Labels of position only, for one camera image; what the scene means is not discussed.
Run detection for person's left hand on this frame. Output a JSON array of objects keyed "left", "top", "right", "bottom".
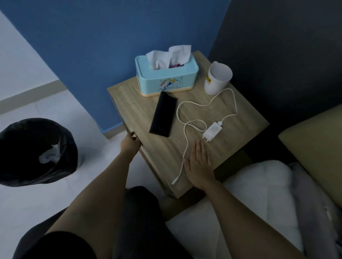
[{"left": 120, "top": 131, "right": 142, "bottom": 162}]

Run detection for person's right hand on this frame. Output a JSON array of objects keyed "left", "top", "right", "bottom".
[{"left": 183, "top": 140, "right": 216, "bottom": 190}]

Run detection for person's left forearm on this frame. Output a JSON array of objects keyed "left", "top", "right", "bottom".
[{"left": 45, "top": 153, "right": 139, "bottom": 259}]

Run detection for person's right forearm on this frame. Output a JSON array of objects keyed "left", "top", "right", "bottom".
[{"left": 205, "top": 178, "right": 308, "bottom": 259}]

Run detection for white charger adapter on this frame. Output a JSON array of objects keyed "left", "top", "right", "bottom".
[{"left": 202, "top": 121, "right": 223, "bottom": 142}]

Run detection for wooden nightstand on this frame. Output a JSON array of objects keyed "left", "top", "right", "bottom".
[{"left": 107, "top": 51, "right": 270, "bottom": 199}]

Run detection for black phone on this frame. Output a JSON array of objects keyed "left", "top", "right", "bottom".
[{"left": 149, "top": 91, "right": 177, "bottom": 138}]

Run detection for white quilted bedding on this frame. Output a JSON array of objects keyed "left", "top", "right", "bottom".
[{"left": 166, "top": 160, "right": 305, "bottom": 259}]

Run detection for light blue tissue box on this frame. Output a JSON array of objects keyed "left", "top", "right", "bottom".
[{"left": 135, "top": 55, "right": 199, "bottom": 97}]

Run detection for white cup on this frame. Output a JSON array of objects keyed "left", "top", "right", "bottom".
[{"left": 204, "top": 61, "right": 233, "bottom": 96}]

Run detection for person's dark trousers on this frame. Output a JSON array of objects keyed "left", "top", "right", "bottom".
[{"left": 12, "top": 186, "right": 193, "bottom": 259}]

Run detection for white tissue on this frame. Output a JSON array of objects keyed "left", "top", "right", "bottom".
[{"left": 146, "top": 45, "right": 192, "bottom": 70}]

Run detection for crumpled white paper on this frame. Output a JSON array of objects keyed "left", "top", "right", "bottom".
[{"left": 39, "top": 144, "right": 60, "bottom": 164}]

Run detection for yellow pillow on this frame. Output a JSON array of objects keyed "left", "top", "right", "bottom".
[{"left": 278, "top": 104, "right": 342, "bottom": 208}]

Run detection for black bagged trash bin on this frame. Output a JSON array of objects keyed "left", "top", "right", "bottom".
[{"left": 0, "top": 118, "right": 79, "bottom": 187}]

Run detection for grey blanket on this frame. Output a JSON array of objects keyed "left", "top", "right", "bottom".
[{"left": 289, "top": 163, "right": 342, "bottom": 259}]

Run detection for white charging cable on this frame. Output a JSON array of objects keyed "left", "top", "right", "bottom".
[{"left": 171, "top": 88, "right": 239, "bottom": 186}]

